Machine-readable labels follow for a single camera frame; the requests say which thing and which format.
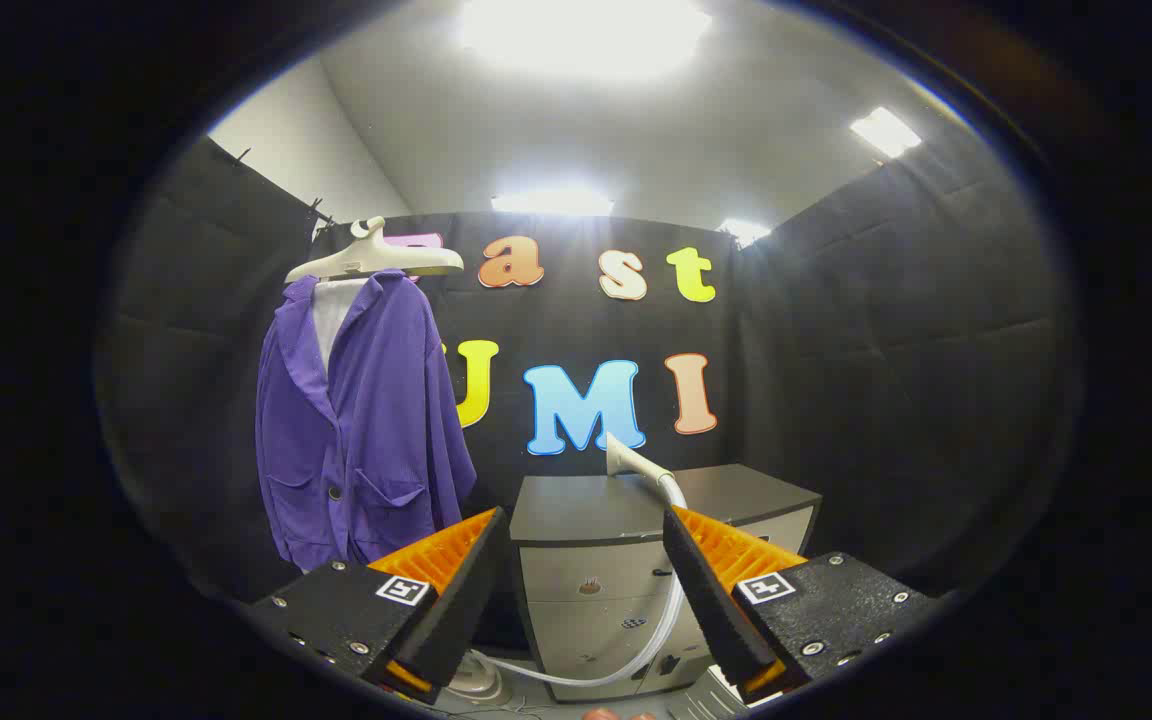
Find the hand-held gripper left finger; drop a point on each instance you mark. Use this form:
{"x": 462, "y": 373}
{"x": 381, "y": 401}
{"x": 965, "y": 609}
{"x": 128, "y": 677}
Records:
{"x": 461, "y": 610}

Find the small ceiling light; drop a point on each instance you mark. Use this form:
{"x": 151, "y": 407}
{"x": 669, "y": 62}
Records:
{"x": 744, "y": 232}

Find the purple jacket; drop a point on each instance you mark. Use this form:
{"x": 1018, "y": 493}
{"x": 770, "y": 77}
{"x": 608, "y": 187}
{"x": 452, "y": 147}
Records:
{"x": 386, "y": 420}

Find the large ceiling light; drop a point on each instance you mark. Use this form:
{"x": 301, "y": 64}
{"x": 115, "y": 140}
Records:
{"x": 586, "y": 35}

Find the rectangular ceiling light panel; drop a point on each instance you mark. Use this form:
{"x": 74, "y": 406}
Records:
{"x": 886, "y": 132}

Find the white garment steamer head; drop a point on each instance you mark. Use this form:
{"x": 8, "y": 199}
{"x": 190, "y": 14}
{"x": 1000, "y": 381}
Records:
{"x": 631, "y": 462}

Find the black backdrop cloth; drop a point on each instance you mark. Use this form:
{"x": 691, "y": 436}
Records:
{"x": 886, "y": 350}

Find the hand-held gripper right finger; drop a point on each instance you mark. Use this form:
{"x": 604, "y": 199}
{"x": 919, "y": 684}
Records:
{"x": 711, "y": 600}

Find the cream plastic clothes hanger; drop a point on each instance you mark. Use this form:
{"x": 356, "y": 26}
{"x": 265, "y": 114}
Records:
{"x": 376, "y": 262}

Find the white steamer base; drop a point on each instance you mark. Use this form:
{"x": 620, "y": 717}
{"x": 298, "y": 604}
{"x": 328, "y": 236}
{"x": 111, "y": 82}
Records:
{"x": 476, "y": 685}

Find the long ceiling light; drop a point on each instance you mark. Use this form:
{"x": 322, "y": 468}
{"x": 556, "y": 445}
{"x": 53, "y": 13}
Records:
{"x": 551, "y": 203}

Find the grey drawer cabinet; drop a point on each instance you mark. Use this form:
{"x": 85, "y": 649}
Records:
{"x": 586, "y": 500}

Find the white ribbed object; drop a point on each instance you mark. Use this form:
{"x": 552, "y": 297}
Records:
{"x": 706, "y": 700}

